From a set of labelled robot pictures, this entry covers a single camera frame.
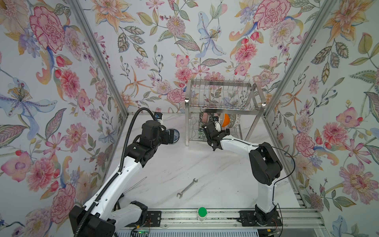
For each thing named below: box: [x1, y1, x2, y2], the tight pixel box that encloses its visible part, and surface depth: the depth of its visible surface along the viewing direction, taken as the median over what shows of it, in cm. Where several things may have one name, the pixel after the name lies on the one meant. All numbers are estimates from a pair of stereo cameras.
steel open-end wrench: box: [176, 177, 198, 199], surface depth 86 cm
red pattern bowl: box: [202, 112, 208, 124], surface depth 106 cm
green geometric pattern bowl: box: [227, 113, 241, 128], surface depth 112 cm
